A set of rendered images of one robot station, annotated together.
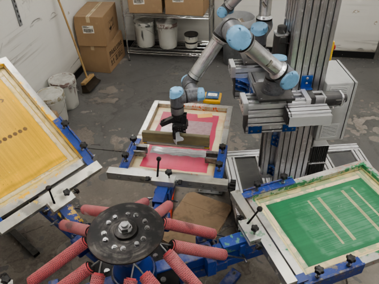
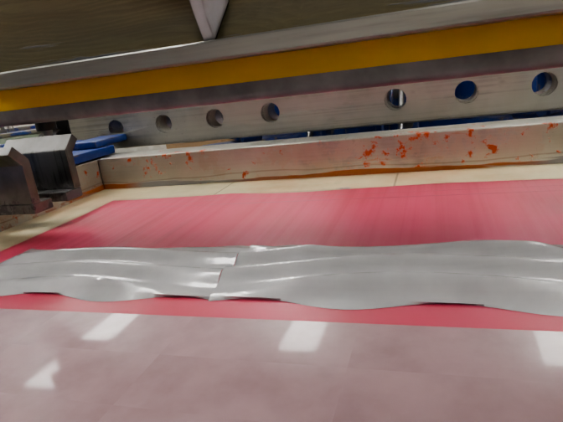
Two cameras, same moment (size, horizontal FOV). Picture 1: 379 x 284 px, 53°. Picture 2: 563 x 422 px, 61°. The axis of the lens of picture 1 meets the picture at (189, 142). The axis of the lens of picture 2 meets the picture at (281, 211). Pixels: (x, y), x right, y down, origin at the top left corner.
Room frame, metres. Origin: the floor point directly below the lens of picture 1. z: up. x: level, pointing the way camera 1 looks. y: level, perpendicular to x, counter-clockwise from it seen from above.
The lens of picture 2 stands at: (2.09, 0.13, 1.06)
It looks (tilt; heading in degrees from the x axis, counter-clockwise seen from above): 16 degrees down; 187
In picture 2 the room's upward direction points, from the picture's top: 7 degrees counter-clockwise
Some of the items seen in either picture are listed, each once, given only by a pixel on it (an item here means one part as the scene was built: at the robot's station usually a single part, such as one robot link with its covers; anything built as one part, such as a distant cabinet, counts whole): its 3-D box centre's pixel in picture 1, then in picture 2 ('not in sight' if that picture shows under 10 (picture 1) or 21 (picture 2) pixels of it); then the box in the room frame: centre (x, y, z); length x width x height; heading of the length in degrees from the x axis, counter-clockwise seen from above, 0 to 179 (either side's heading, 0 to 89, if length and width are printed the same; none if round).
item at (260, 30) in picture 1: (259, 33); not in sight; (2.56, -0.52, 1.42); 0.13 x 0.12 x 0.14; 157
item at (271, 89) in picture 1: (273, 83); not in sight; (2.06, -0.53, 1.31); 0.15 x 0.15 x 0.10
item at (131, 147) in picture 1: (131, 155); not in sight; (1.81, 0.36, 0.98); 0.30 x 0.05 x 0.07; 168
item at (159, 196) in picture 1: (161, 193); not in sight; (1.43, 0.16, 1.02); 0.17 x 0.06 x 0.05; 168
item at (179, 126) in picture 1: (179, 121); not in sight; (1.79, 0.05, 1.23); 0.09 x 0.08 x 0.12; 78
